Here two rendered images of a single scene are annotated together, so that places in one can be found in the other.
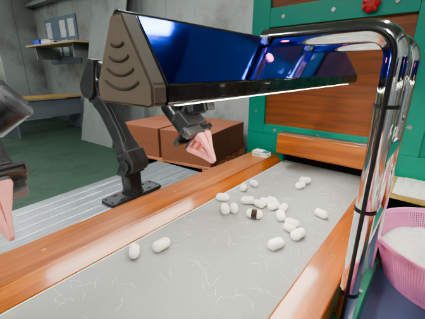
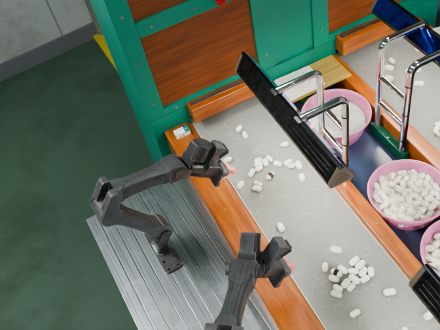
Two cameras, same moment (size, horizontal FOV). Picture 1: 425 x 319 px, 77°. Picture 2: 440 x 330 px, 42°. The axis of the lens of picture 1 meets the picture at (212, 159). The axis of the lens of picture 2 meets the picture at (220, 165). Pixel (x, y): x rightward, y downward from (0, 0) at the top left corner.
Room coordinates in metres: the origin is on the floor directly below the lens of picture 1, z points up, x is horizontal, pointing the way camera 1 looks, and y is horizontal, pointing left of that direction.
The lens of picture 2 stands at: (-0.07, 1.04, 2.35)
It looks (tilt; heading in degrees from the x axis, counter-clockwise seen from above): 49 degrees down; 306
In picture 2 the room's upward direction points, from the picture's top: 15 degrees counter-clockwise
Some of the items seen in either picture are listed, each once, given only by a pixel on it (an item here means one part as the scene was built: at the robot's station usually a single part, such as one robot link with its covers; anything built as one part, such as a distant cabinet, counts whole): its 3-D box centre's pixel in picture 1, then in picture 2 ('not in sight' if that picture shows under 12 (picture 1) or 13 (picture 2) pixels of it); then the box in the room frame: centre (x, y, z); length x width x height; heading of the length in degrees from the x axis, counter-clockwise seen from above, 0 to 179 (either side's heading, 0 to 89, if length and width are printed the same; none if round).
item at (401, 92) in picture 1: (321, 178); (313, 139); (0.41, -0.18, 0.90); 0.20 x 0.19 x 0.45; 140
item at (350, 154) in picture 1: (322, 148); (224, 97); (0.84, -0.36, 0.83); 0.30 x 0.06 x 0.07; 50
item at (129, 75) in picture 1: (287, 65); (287, 111); (0.47, -0.12, 1.08); 0.62 x 0.08 x 0.07; 140
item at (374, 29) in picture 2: not in sight; (370, 31); (0.40, -0.88, 0.83); 0.30 x 0.06 x 0.07; 50
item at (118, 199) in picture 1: (131, 183); (160, 243); (0.82, 0.27, 0.71); 0.20 x 0.07 x 0.08; 144
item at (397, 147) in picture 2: not in sight; (411, 92); (0.15, -0.49, 0.90); 0.20 x 0.19 x 0.45; 140
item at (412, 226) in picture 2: not in sight; (406, 198); (0.08, -0.16, 0.72); 0.27 x 0.27 x 0.10
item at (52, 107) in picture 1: (45, 114); not in sight; (4.92, 3.08, 0.32); 1.19 x 0.62 x 0.64; 144
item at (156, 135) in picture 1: (183, 142); not in sight; (3.14, 0.36, 0.25); 1.36 x 0.98 x 0.49; 54
